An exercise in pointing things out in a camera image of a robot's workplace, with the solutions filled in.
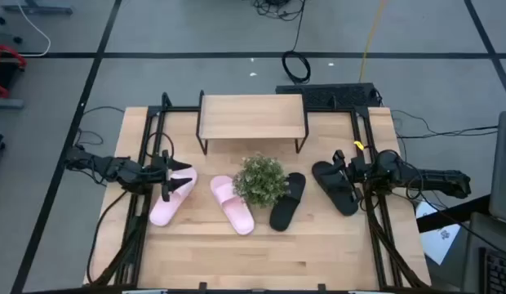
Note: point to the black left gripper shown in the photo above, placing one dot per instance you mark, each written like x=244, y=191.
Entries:
x=166, y=176

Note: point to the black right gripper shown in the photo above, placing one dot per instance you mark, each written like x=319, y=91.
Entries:
x=355, y=171

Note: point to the black slide sandal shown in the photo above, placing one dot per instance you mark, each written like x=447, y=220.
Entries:
x=330, y=183
x=285, y=208

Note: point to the pink slide sandal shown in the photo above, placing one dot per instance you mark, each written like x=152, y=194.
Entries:
x=171, y=200
x=232, y=206

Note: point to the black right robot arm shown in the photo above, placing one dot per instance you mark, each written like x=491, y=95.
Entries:
x=432, y=179

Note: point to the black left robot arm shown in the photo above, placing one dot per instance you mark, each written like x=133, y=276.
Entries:
x=122, y=171

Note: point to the wooden shelf black metal legs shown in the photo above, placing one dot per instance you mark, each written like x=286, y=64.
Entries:
x=251, y=116

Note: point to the yellow tape tag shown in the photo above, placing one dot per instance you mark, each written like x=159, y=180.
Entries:
x=358, y=145

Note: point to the green potted plant black pot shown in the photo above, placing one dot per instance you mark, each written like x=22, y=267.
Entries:
x=261, y=179

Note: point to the white paper sheet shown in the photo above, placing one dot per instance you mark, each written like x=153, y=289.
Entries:
x=438, y=241

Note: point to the black desk edge bar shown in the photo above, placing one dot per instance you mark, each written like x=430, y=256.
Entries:
x=453, y=214

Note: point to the grey monitor back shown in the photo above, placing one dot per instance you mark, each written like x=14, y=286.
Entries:
x=504, y=171

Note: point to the black computer keyboard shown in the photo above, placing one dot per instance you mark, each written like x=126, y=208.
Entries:
x=500, y=273

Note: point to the grey metal floor bar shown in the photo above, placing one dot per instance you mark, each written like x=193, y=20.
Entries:
x=36, y=8

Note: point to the black metal table frame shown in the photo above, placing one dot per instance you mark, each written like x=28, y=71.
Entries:
x=153, y=122

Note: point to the red chair frame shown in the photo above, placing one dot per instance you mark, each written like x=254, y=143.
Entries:
x=4, y=53

